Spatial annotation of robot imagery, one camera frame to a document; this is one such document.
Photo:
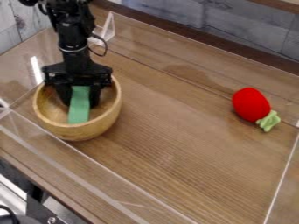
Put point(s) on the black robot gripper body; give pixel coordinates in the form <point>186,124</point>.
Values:
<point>77,70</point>

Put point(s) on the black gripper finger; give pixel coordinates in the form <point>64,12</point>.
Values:
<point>64,92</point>
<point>93,95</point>

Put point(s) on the brown wooden bowl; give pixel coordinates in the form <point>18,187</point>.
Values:
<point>52,112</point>

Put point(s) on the green foam stick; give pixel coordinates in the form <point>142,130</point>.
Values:
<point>78,105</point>

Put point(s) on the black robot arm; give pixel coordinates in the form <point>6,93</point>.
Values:
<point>73,23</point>

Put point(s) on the red plush strawberry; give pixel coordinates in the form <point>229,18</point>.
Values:
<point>253,108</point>

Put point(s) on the clear acrylic corner bracket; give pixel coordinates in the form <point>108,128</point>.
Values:
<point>104,32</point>

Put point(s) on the clear acrylic tray wall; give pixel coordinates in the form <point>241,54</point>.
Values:
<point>98,195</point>

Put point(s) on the black metal table bracket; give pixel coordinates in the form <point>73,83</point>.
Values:
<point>38,212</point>

